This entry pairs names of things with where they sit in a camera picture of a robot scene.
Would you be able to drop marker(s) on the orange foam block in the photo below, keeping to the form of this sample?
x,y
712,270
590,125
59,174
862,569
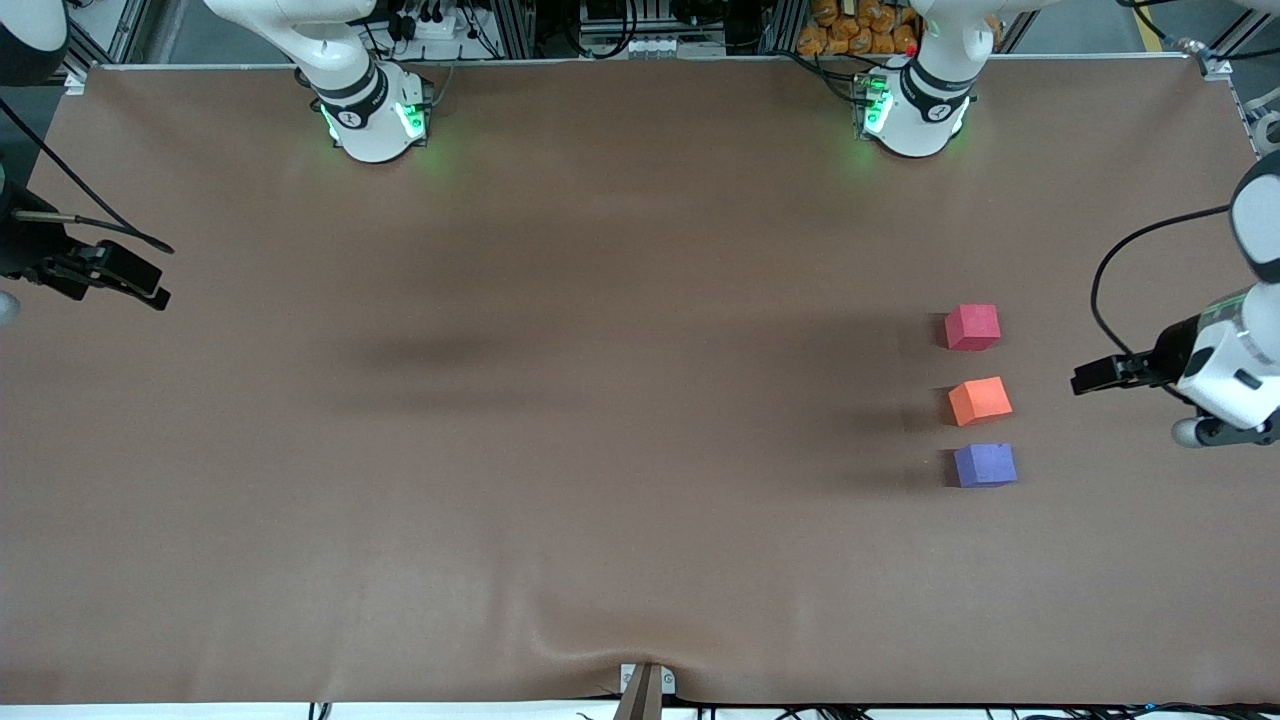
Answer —
x,y
980,400

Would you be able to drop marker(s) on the purple foam block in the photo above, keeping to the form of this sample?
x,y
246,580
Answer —
x,y
985,465

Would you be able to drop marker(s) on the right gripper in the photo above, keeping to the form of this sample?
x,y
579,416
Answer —
x,y
28,250

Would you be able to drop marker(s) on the metal corner bracket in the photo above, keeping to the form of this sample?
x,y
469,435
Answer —
x,y
75,82
1215,65

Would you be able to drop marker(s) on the brown table mat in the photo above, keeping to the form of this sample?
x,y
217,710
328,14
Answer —
x,y
600,450

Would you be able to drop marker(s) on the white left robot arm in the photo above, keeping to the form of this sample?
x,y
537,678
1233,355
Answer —
x,y
925,110

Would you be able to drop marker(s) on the bag of orange items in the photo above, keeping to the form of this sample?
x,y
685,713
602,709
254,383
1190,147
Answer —
x,y
850,25

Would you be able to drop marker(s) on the white connector strip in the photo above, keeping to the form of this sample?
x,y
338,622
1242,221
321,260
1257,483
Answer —
x,y
655,45

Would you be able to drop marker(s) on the metal table clamp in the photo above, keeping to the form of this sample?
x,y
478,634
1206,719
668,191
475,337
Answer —
x,y
645,690

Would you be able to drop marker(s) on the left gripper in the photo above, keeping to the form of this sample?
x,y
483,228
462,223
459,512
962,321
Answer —
x,y
1166,357

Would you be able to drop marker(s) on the silver table edge rail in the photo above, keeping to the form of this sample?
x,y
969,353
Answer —
x,y
650,61

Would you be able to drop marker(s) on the white power strip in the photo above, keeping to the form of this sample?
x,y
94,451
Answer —
x,y
425,25

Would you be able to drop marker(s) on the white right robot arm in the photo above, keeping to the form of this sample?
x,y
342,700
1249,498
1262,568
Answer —
x,y
350,110

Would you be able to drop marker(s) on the red foam block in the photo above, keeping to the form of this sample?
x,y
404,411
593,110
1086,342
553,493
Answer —
x,y
972,327

